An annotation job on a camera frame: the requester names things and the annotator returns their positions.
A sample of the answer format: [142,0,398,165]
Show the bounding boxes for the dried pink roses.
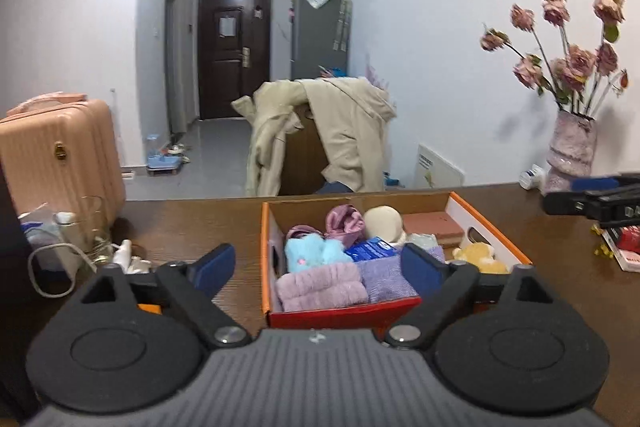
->
[480,0,629,118]

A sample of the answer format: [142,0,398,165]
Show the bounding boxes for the beige jacket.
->
[231,77,397,198]

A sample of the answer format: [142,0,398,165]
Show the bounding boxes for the round cream sponge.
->
[363,205,405,249]

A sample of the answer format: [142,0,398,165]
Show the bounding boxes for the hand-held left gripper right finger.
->
[385,243,568,350]

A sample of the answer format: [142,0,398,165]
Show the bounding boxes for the white and yellow plush toy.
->
[451,242,510,275]

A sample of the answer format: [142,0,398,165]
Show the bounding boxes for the pink hard-shell suitcase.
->
[0,93,127,220]

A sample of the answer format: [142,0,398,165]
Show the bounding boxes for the dark side door frame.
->
[165,0,189,135]

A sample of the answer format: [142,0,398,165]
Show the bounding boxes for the dark brown entrance door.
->
[197,0,273,121]

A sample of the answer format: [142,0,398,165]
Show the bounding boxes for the grey refrigerator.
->
[291,0,351,81]

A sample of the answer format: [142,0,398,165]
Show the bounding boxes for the small yellow berries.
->
[590,224,617,259]

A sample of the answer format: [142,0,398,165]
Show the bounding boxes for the red cardboard box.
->
[261,192,533,329]

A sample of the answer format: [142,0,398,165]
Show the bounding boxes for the purple knitted cloth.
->
[356,247,446,304]

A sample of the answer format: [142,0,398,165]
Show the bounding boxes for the white framed board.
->
[414,144,466,189]

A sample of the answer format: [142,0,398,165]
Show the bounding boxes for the clear drinking glass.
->
[79,196,114,259]

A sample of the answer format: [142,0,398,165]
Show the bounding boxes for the blue tissue pack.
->
[344,237,401,263]

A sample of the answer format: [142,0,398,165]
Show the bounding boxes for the mauve satin scrunchie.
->
[325,204,366,244]

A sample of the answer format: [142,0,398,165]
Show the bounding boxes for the brown chair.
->
[277,107,361,196]

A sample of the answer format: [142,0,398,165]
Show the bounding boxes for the pink textured vase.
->
[544,109,598,195]

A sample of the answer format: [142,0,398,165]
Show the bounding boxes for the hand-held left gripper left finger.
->
[75,243,251,350]

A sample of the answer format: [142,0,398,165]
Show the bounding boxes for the light blue plush toy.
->
[285,234,354,278]

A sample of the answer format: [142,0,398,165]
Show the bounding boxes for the clear plastic bag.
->
[19,202,86,280]

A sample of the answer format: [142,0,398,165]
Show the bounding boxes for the small white jar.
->
[518,164,547,192]

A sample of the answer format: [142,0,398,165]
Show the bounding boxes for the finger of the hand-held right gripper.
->
[542,190,590,216]
[570,173,640,192]

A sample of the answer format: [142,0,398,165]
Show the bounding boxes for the blue pet water feeder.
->
[146,134,184,172]

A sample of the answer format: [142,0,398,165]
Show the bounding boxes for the pink fluffy towel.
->
[275,262,370,313]

